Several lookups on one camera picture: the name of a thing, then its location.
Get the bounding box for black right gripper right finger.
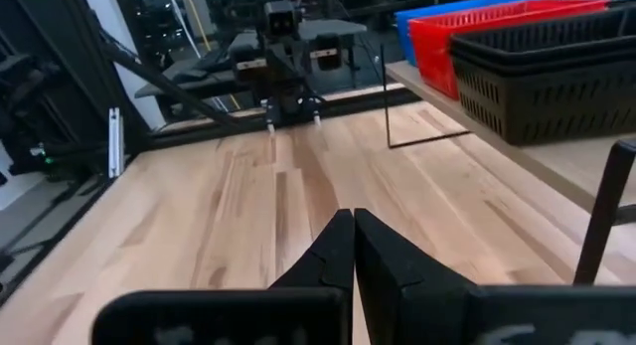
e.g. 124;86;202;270
354;208;636;345

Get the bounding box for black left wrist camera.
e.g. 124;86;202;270
262;0;302;39

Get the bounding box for wooden shelf black metal legs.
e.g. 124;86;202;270
380;44;636;286

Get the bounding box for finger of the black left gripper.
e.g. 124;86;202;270
231;42;277;136
297;32;345;128

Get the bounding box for blue plastic basket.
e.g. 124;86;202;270
395;0;543;68

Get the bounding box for silver frame bracket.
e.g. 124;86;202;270
107;106;124;180

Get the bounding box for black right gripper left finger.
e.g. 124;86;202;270
90;208;355;345

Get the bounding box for red plastic basket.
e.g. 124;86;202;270
407;0;611;101

